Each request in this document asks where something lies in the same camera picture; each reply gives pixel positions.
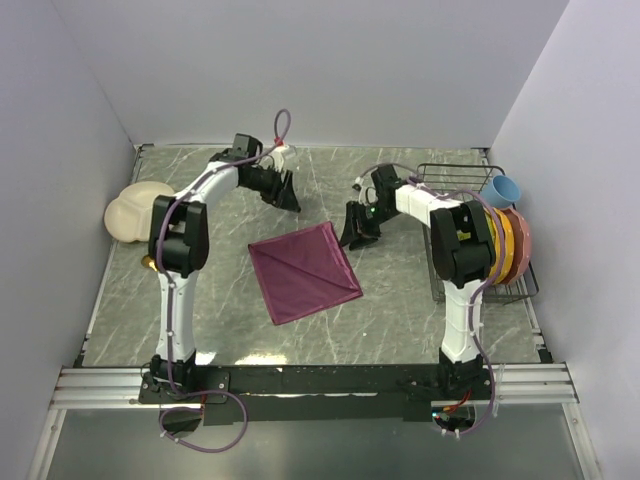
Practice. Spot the pink scalloped plate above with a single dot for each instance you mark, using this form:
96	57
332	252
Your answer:
522	245

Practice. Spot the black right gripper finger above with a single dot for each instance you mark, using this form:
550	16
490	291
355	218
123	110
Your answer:
360	240
351	230

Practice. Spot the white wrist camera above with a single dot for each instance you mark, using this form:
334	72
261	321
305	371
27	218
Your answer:
283	156
360	184

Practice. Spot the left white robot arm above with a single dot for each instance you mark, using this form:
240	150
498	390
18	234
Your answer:
179	243

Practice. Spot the cream divided ceramic plate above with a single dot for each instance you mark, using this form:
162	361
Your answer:
127	218

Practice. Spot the light blue plastic cup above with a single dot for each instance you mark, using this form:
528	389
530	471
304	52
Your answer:
501	192

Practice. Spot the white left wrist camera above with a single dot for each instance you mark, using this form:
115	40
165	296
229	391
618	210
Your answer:
283	156

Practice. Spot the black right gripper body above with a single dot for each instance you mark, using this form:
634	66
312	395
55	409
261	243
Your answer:
375	213

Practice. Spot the green scalloped plate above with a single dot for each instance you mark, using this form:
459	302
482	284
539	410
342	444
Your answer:
495	239

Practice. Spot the orange scalloped plate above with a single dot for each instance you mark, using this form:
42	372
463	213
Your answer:
509	243

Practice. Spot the black wire dish rack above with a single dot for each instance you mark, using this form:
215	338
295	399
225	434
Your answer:
445	179

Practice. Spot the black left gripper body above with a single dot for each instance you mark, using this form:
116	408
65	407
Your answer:
267	183

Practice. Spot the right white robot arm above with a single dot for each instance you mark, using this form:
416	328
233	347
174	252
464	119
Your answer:
462	250

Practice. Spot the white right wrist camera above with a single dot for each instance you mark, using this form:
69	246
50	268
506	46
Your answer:
360	184

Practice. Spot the aluminium frame rail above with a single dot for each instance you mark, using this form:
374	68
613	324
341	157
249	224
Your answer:
112	388

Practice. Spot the purple cloth napkin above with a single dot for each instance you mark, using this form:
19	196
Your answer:
303	272

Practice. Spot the gold metal spoon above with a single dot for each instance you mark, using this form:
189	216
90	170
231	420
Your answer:
148	262

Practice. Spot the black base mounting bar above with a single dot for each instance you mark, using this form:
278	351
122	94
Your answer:
311	392

